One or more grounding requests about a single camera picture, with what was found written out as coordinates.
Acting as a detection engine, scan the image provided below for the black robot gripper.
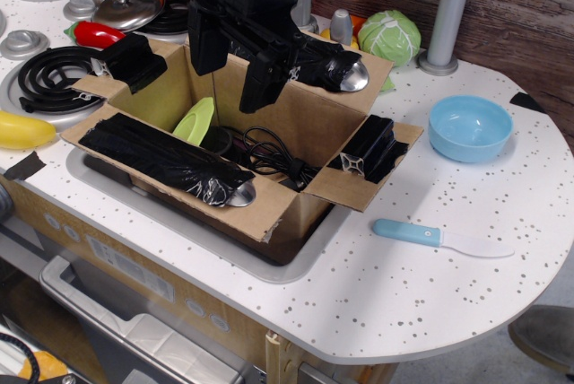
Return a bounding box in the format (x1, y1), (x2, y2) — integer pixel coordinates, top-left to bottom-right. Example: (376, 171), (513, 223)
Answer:
(188, 0), (299, 114)

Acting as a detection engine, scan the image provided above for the light blue plastic bowl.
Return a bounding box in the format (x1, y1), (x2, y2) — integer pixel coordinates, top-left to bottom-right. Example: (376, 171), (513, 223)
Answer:
(428, 95), (514, 163)

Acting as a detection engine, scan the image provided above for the black middle stove burner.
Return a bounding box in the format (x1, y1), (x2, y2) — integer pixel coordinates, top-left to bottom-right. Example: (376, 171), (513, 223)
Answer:
(135, 0), (188, 44)

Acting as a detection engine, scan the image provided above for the green plastic dish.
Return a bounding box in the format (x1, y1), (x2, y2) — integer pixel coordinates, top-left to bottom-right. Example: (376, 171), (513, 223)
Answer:
(172, 97), (215, 146)

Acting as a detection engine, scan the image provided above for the black taped rear weight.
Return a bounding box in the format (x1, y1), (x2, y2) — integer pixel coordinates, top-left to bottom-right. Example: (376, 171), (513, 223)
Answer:
(226, 38), (370, 93)

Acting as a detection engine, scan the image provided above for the grey toy shaker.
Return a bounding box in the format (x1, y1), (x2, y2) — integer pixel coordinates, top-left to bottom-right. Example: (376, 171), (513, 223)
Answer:
(329, 9), (353, 46)

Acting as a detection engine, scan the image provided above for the silver pot lid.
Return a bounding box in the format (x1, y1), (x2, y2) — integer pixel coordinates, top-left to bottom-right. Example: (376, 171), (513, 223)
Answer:
(91, 0), (165, 31)

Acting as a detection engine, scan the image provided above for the open cardboard box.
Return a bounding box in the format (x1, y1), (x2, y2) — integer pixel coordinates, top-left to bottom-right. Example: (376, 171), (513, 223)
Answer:
(60, 30), (425, 266)

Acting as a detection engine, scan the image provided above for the black taped metal weight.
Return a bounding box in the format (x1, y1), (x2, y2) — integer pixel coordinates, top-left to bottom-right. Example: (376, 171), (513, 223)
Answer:
(79, 113), (257, 207)

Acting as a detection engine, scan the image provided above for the red toy pepper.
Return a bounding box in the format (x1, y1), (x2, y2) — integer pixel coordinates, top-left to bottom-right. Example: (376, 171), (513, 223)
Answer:
(65, 21), (126, 49)

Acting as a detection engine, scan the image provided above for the green toy cabbage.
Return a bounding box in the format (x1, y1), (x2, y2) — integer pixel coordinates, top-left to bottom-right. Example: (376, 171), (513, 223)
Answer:
(358, 10), (422, 66)

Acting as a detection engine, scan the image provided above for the black taped aluminium profile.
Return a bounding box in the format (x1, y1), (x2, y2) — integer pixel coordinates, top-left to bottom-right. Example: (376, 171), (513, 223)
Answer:
(328, 115), (408, 184)

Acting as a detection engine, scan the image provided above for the grey rear stove knob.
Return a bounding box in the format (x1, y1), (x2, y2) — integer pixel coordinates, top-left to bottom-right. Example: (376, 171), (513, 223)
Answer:
(63, 0), (102, 22)

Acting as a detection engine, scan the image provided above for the grey stove knob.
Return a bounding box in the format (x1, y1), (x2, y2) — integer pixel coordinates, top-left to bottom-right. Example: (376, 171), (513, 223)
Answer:
(63, 0), (102, 22)
(1, 30), (49, 60)

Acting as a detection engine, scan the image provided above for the black front stove burner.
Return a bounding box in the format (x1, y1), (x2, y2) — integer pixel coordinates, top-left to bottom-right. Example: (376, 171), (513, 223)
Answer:
(1, 46), (103, 132)

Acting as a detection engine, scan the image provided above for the grey metal pole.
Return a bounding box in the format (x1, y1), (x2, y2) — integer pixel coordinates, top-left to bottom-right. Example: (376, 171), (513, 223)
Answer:
(417, 0), (466, 76)

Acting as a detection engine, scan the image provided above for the black tape strip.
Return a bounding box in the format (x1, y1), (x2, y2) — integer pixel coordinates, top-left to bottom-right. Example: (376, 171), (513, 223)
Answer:
(4, 151), (46, 181)

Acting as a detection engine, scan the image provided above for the yellow toy banana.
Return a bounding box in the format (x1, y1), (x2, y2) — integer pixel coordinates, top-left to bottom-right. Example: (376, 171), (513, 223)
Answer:
(1, 110), (57, 150)

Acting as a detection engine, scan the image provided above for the black tape patch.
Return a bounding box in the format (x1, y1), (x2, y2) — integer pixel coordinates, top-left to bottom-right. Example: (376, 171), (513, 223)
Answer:
(510, 92), (545, 114)

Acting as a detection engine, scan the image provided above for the black coiled cable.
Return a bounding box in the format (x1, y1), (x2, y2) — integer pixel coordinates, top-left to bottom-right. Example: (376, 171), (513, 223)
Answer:
(232, 126), (322, 190)

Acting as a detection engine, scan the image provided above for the blue handled toy knife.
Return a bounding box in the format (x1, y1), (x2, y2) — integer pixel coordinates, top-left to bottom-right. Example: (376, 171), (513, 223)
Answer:
(372, 219), (515, 258)

